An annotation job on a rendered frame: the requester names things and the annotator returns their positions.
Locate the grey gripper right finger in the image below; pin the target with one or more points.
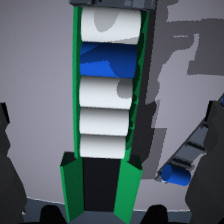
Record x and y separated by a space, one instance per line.
205 194

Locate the white cylinder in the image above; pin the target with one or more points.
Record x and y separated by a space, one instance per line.
110 25
104 121
102 146
106 92

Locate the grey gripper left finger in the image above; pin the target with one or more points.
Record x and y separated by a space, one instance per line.
12 194

